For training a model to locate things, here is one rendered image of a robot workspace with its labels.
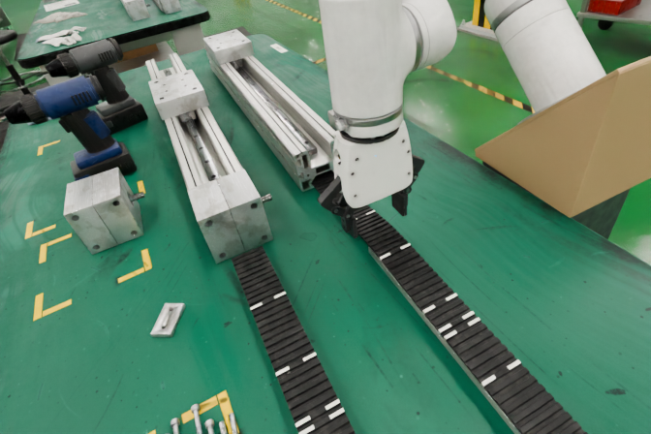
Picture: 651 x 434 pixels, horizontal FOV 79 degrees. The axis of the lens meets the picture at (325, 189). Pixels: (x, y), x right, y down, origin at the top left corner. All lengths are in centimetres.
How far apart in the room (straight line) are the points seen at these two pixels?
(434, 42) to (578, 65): 37
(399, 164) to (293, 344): 26
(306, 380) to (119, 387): 25
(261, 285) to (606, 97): 51
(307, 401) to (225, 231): 28
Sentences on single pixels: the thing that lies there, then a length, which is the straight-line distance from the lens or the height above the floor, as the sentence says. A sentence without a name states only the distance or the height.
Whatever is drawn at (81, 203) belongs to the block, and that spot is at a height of 87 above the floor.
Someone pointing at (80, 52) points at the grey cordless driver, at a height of 99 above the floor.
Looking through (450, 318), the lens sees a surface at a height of 81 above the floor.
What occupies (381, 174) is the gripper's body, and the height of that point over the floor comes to 94.
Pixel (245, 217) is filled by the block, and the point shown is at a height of 85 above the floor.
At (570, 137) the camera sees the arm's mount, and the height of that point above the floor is 91.
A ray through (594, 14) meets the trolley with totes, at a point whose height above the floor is 26.
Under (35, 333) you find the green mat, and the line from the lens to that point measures 75.
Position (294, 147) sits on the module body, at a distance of 73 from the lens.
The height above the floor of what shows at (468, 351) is 81.
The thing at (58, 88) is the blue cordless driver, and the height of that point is 99.
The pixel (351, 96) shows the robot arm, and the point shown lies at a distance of 44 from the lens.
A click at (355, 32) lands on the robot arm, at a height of 112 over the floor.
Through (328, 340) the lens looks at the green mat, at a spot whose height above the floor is 78.
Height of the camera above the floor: 124
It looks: 38 degrees down
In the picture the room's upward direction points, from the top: 10 degrees counter-clockwise
